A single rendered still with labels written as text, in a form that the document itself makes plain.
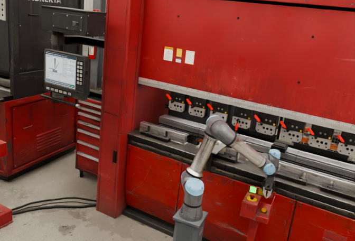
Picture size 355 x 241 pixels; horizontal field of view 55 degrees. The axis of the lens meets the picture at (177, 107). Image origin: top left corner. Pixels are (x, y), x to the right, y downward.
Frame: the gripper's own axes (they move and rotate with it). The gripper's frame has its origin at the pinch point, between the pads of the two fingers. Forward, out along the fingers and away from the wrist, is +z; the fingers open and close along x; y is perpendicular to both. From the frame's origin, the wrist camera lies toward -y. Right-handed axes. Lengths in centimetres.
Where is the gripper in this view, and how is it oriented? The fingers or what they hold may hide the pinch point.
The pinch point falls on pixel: (265, 196)
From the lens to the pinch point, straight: 256.2
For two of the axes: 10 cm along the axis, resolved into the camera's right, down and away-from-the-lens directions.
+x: -9.0, -2.1, 3.7
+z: -0.7, 9.4, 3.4
